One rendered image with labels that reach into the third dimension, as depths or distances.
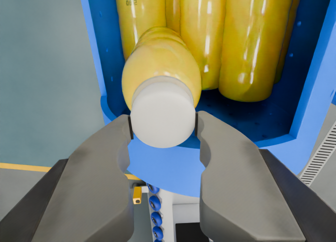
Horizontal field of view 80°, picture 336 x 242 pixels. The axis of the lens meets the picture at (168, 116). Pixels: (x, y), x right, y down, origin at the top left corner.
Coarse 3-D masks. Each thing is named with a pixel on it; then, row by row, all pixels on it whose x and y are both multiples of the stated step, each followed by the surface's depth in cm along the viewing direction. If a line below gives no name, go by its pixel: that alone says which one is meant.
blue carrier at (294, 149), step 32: (96, 0) 24; (320, 0) 24; (96, 32) 24; (320, 32) 14; (96, 64) 25; (288, 64) 30; (320, 64) 14; (288, 96) 31; (320, 96) 16; (256, 128) 28; (288, 128) 28; (320, 128) 20; (160, 160) 18; (192, 160) 17; (288, 160) 18; (192, 192) 19
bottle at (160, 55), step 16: (144, 32) 25; (160, 32) 20; (176, 32) 25; (144, 48) 15; (160, 48) 14; (176, 48) 15; (128, 64) 15; (144, 64) 14; (160, 64) 13; (176, 64) 14; (192, 64) 15; (128, 80) 14; (144, 80) 13; (160, 80) 13; (176, 80) 13; (192, 80) 14; (128, 96) 14; (192, 96) 13
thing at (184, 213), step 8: (176, 208) 65; (184, 208) 64; (192, 208) 64; (176, 216) 62; (184, 216) 62; (192, 216) 62; (176, 224) 58; (184, 224) 58; (192, 224) 58; (176, 232) 56; (184, 232) 56; (192, 232) 56; (200, 232) 56; (176, 240) 54; (184, 240) 54; (192, 240) 54; (200, 240) 54; (208, 240) 54
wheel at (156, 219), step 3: (153, 213) 63; (156, 213) 63; (150, 216) 64; (153, 216) 62; (156, 216) 62; (159, 216) 62; (153, 219) 63; (156, 219) 62; (159, 219) 62; (153, 222) 64; (156, 222) 62; (159, 222) 62; (156, 225) 63; (159, 225) 62
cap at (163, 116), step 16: (144, 96) 11; (160, 96) 11; (176, 96) 11; (144, 112) 11; (160, 112) 11; (176, 112) 11; (192, 112) 11; (144, 128) 12; (160, 128) 12; (176, 128) 12; (192, 128) 12; (160, 144) 12; (176, 144) 12
